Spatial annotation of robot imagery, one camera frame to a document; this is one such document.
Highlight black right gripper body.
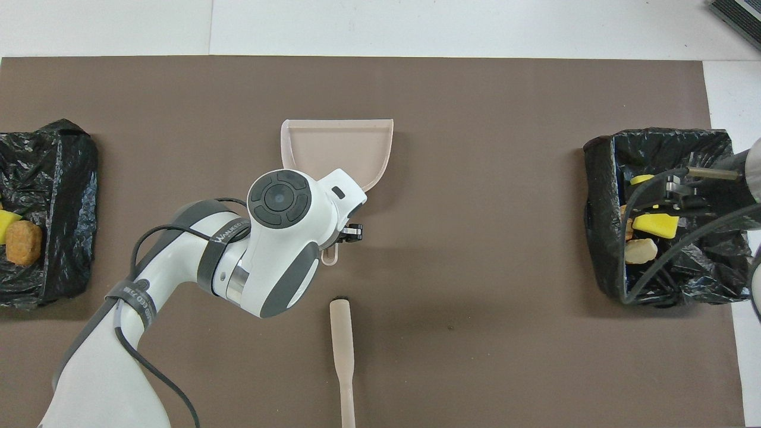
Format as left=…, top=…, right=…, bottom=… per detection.
left=684, top=156, right=756, bottom=210

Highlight notched yellow sponge piece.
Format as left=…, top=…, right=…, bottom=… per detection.
left=632, top=213, right=680, bottom=240

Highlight pale green sponge piece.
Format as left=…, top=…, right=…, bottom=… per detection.
left=624, top=238, right=659, bottom=265

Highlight beige plastic dustpan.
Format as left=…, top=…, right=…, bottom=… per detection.
left=281, top=118, right=394, bottom=265

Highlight beige hand brush black bristles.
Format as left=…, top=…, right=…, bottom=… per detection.
left=329, top=299, right=357, bottom=428

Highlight brown oblong bread roll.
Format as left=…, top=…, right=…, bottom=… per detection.
left=5, top=221, right=43, bottom=266

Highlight small yellow sponge piece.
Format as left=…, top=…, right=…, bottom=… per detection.
left=0, top=210, right=23, bottom=245

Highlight bin with glossy black bag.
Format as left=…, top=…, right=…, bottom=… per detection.
left=0, top=119, right=99, bottom=309
left=583, top=127, right=756, bottom=307

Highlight brown table mat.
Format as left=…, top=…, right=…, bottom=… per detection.
left=0, top=56, right=747, bottom=428

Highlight dark ribbed panel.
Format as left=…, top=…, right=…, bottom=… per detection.
left=709, top=0, right=761, bottom=51

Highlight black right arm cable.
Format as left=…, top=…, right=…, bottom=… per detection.
left=621, top=168, right=761, bottom=303

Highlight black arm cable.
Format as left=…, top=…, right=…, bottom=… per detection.
left=113, top=197, right=250, bottom=428
left=621, top=168, right=761, bottom=303

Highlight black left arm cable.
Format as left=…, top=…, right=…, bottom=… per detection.
left=113, top=197, right=250, bottom=428

